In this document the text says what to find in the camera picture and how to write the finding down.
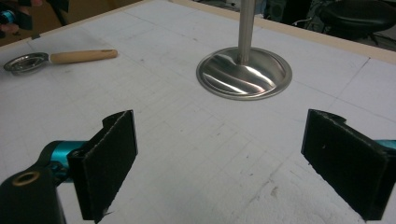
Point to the black round stool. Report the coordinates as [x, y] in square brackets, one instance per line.
[358, 15]

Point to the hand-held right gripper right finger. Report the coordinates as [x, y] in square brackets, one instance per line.
[345, 165]

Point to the steel stand with round base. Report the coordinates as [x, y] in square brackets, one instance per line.
[244, 73]

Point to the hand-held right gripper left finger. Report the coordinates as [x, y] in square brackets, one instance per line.
[106, 165]

